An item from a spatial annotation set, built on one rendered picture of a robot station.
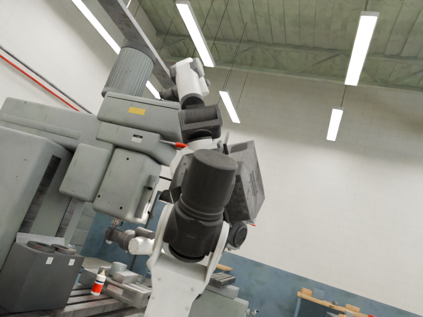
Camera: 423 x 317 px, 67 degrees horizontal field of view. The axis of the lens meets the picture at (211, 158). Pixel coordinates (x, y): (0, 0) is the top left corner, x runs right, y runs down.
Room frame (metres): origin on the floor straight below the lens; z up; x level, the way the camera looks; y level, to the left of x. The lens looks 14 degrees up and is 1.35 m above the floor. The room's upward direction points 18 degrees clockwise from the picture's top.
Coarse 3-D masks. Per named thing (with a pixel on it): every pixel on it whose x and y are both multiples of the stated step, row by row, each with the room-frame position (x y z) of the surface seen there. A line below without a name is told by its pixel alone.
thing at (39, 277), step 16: (16, 256) 1.13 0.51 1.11; (32, 256) 1.11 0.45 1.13; (48, 256) 1.14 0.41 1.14; (64, 256) 1.20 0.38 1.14; (80, 256) 1.28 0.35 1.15; (16, 272) 1.12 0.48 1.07; (32, 272) 1.11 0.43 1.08; (48, 272) 1.17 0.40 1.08; (64, 272) 1.23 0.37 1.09; (0, 288) 1.14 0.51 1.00; (16, 288) 1.11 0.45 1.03; (32, 288) 1.13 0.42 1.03; (48, 288) 1.19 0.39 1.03; (64, 288) 1.26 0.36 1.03; (0, 304) 1.12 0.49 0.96; (16, 304) 1.10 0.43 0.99; (32, 304) 1.16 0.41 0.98; (48, 304) 1.22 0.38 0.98; (64, 304) 1.29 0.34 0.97
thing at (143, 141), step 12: (108, 132) 1.50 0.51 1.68; (120, 132) 1.48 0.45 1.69; (132, 132) 1.46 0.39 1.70; (144, 132) 1.44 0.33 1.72; (120, 144) 1.48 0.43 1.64; (132, 144) 1.45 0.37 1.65; (144, 144) 1.43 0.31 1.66; (156, 144) 1.42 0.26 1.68; (168, 144) 1.52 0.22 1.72; (156, 156) 1.47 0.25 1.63; (168, 156) 1.56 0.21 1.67
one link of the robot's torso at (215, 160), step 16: (192, 160) 0.75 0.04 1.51; (208, 160) 0.72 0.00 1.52; (224, 160) 0.75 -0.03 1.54; (192, 176) 0.75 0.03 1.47; (208, 176) 0.72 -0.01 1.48; (224, 176) 0.73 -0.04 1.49; (192, 192) 0.76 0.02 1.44; (208, 192) 0.74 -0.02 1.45; (224, 192) 0.76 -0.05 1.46; (192, 208) 0.78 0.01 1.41; (208, 208) 0.77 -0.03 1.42; (224, 208) 0.89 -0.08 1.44; (176, 256) 0.86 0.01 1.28
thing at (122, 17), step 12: (108, 0) 3.31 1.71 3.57; (120, 0) 3.30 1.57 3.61; (108, 12) 3.55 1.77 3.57; (120, 12) 3.47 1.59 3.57; (120, 24) 3.72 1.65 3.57; (132, 24) 3.64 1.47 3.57; (204, 24) 5.50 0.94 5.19; (132, 36) 3.93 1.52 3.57; (144, 36) 3.89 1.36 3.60; (156, 60) 4.38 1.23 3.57; (24, 72) 5.11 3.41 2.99; (36, 72) 5.28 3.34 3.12; (156, 72) 4.77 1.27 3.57; (168, 72) 4.70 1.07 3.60; (168, 84) 5.08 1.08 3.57; (84, 108) 6.56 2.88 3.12
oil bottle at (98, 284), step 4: (100, 276) 1.59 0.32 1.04; (104, 276) 1.60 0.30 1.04; (96, 280) 1.59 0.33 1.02; (100, 280) 1.59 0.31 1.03; (104, 280) 1.61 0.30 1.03; (96, 284) 1.59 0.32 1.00; (100, 284) 1.59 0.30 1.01; (96, 288) 1.58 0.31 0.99; (100, 288) 1.59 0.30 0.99; (92, 292) 1.59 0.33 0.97; (96, 292) 1.59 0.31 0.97
